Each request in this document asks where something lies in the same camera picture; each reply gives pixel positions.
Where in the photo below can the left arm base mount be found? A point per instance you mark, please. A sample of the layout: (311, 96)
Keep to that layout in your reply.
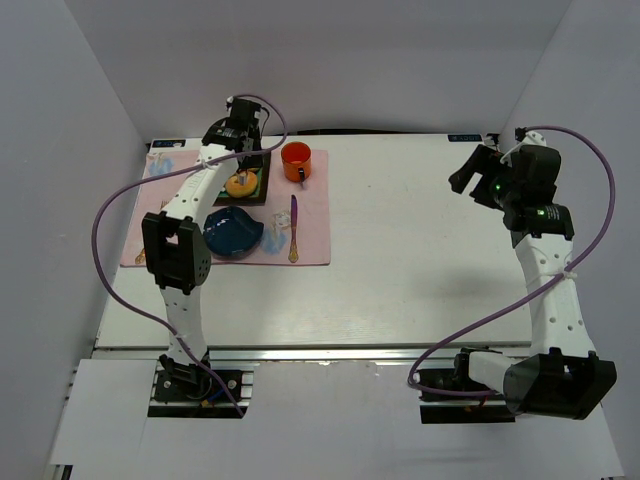
(171, 398)

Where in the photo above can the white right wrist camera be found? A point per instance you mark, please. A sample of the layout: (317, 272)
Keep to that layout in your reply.
(525, 137)

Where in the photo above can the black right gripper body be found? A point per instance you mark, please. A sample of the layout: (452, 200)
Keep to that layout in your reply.
(481, 181)

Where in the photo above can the pink printed placemat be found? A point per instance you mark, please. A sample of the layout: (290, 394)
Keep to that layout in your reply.
(313, 228)

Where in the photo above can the black square tray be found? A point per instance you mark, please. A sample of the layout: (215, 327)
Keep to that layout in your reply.
(258, 175)

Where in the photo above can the orange mug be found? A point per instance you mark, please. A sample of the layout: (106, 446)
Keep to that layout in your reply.
(296, 161)

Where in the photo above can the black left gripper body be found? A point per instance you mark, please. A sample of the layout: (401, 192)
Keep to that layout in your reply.
(251, 158)

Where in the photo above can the dark blue leaf plate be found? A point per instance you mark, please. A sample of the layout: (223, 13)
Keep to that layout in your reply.
(231, 233)

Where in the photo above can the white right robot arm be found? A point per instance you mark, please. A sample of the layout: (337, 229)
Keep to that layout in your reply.
(562, 376)

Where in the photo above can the gold fork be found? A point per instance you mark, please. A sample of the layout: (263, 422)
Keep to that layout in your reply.
(140, 259)

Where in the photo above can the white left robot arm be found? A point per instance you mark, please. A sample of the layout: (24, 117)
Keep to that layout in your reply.
(176, 252)

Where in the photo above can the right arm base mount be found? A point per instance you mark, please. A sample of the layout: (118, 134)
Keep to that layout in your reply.
(449, 402)

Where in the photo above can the glazed ring doughnut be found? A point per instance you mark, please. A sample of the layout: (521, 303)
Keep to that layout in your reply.
(235, 190)

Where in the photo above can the purple iridescent knife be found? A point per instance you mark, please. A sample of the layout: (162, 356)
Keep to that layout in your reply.
(293, 255)

